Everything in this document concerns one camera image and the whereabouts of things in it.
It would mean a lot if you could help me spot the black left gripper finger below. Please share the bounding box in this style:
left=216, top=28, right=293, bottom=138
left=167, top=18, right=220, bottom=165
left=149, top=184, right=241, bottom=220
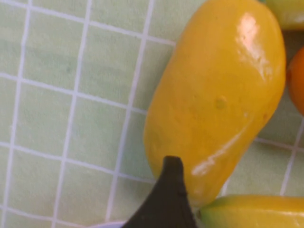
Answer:
left=123, top=155, right=198, bottom=228

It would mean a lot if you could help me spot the yellow plastic mango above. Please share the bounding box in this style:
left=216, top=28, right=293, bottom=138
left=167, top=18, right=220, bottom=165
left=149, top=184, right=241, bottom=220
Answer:
left=143, top=0, right=287, bottom=207

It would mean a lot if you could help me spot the orange-blushed plastic mango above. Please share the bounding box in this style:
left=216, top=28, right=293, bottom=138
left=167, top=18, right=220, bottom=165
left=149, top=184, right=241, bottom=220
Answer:
left=286, top=46, right=304, bottom=115

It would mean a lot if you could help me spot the yellow plastic banana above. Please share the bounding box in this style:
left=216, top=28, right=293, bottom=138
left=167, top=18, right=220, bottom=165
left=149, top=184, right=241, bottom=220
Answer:
left=198, top=194, right=304, bottom=228
left=263, top=0, right=304, bottom=30

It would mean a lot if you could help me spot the green checked tablecloth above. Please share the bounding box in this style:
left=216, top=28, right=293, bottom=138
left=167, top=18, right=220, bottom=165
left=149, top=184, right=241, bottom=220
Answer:
left=0, top=0, right=304, bottom=228

